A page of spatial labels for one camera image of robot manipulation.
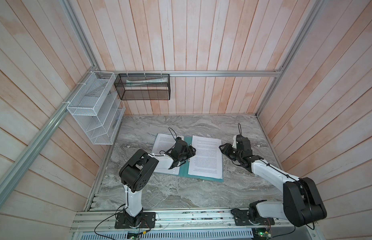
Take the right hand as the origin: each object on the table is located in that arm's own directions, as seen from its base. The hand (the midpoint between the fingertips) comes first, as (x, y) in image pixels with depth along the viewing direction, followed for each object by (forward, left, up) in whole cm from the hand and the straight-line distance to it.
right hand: (220, 147), depth 90 cm
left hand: (-1, +16, -7) cm, 18 cm away
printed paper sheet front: (+8, +38, -9) cm, 40 cm away
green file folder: (-11, +22, -9) cm, 26 cm away
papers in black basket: (+30, +46, +26) cm, 61 cm away
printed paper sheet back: (-6, +8, -9) cm, 13 cm away
